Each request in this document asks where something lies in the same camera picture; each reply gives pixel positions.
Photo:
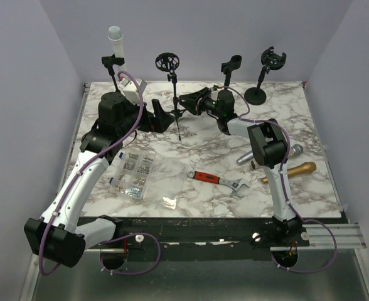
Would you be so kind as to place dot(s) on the black clip stand round base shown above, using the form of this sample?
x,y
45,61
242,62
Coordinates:
x,y
109,62

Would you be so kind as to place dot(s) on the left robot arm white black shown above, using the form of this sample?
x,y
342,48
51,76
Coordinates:
x,y
87,169

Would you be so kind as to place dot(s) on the small clear plastic bag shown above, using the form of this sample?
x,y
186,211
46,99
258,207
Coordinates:
x,y
170,203

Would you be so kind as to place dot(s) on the gold microphone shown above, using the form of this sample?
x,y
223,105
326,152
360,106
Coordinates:
x,y
305,168

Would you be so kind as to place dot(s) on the clear screw organizer box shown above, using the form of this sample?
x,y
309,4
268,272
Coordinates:
x,y
133,173

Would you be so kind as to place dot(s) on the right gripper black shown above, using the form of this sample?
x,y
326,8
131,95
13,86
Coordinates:
x,y
191,101

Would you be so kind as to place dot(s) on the glitter rhinestone microphone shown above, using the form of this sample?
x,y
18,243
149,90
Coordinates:
x,y
295,150

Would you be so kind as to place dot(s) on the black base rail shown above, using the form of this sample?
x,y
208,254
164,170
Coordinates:
x,y
176,239

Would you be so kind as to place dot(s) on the white microphone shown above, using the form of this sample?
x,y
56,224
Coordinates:
x,y
116,38

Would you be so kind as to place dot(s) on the red handle adjustable wrench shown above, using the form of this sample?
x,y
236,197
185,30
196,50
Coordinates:
x,y
234,185

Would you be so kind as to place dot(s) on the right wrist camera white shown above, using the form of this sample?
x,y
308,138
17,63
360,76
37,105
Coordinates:
x,y
215,89

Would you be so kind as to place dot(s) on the black shock mount round stand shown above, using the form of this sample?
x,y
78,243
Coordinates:
x,y
270,61

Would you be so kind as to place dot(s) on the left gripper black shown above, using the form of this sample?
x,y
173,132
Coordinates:
x,y
159,122

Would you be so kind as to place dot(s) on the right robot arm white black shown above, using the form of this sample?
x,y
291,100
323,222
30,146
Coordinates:
x,y
269,143

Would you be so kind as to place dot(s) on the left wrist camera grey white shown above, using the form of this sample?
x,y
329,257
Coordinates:
x,y
129,90

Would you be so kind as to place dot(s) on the black tripod shock mount stand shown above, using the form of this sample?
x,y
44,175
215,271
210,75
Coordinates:
x,y
168,62

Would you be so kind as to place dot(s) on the silver condenser microphone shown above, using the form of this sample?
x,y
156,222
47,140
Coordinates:
x,y
245,158

